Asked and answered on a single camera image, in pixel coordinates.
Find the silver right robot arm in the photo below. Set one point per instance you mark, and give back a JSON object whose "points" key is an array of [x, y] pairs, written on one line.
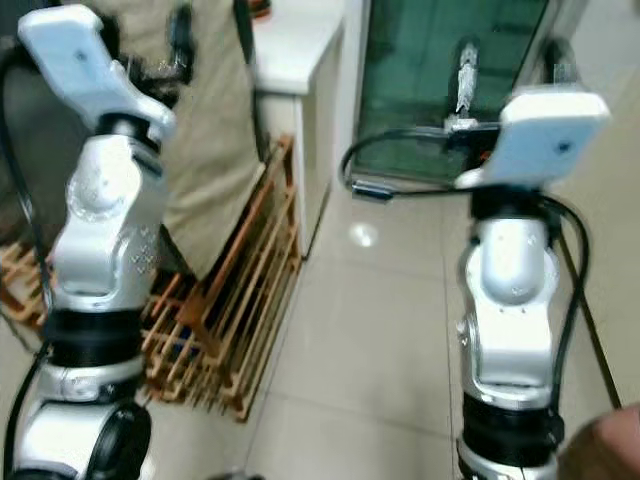
{"points": [[510, 300]]}

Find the beige cloth fridge cover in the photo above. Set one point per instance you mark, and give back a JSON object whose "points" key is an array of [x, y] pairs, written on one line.
{"points": [[210, 150]]}

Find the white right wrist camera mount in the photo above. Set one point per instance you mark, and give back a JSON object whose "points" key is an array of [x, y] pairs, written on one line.
{"points": [[550, 135]]}

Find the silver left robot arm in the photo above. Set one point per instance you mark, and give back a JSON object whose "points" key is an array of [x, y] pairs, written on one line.
{"points": [[105, 230]]}

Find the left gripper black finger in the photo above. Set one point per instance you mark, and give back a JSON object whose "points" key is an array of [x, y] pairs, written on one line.
{"points": [[182, 40]]}

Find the green glass door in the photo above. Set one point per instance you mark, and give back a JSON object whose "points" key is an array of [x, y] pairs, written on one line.
{"points": [[410, 70]]}

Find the orange plate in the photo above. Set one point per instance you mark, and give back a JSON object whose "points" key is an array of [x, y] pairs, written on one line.
{"points": [[260, 8]]}

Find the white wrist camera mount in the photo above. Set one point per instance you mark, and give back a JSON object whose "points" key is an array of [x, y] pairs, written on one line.
{"points": [[80, 60], [550, 135]]}

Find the wooden slatted rack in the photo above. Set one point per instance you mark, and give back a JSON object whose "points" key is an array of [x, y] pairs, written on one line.
{"points": [[285, 200]]}

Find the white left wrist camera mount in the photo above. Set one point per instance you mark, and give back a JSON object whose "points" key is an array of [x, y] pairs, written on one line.
{"points": [[80, 60]]}

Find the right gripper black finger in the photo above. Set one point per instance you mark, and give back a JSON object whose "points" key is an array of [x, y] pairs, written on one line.
{"points": [[558, 62], [467, 80]]}

